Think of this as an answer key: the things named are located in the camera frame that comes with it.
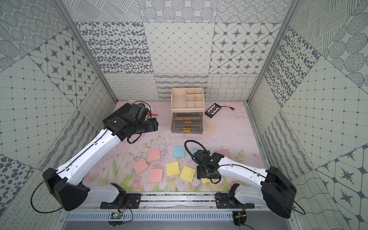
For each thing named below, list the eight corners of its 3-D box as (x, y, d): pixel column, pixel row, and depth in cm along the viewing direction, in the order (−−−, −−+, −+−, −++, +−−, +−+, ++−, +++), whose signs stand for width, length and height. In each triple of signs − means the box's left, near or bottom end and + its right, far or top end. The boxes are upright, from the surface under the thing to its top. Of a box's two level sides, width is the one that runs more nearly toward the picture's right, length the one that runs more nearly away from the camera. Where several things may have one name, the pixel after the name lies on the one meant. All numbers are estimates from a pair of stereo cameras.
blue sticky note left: (172, 157, 92) (172, 156, 90) (173, 146, 97) (173, 145, 95) (185, 157, 92) (185, 156, 90) (185, 146, 97) (185, 145, 95)
